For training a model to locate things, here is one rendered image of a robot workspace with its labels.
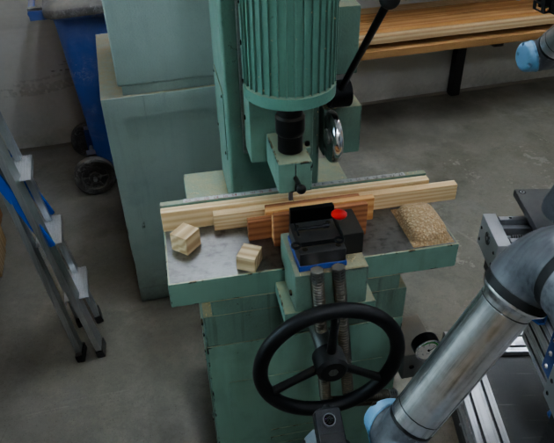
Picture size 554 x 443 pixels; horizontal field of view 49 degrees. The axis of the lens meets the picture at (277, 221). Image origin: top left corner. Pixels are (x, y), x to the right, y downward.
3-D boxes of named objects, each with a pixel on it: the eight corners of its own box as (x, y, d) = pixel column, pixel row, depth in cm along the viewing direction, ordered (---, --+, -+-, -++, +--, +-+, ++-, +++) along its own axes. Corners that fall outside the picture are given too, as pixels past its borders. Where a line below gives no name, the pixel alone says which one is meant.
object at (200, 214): (164, 232, 131) (160, 213, 128) (163, 227, 133) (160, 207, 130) (426, 198, 140) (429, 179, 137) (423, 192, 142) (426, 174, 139)
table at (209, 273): (172, 343, 113) (168, 320, 110) (164, 244, 138) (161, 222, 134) (477, 295, 122) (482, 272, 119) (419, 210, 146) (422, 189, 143)
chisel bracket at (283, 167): (279, 200, 125) (278, 164, 120) (266, 166, 136) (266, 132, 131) (314, 196, 126) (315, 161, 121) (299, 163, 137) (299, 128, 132)
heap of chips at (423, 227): (413, 248, 125) (415, 233, 123) (389, 209, 136) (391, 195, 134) (455, 242, 127) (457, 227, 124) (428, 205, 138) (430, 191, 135)
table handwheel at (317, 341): (256, 324, 100) (422, 306, 105) (238, 250, 116) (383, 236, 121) (253, 432, 117) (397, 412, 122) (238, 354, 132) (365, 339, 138)
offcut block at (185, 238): (187, 256, 125) (185, 239, 122) (171, 249, 126) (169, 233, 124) (200, 243, 128) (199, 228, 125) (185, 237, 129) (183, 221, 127)
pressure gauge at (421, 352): (412, 368, 137) (417, 343, 132) (406, 355, 140) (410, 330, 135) (439, 364, 137) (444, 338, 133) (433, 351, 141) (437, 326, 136)
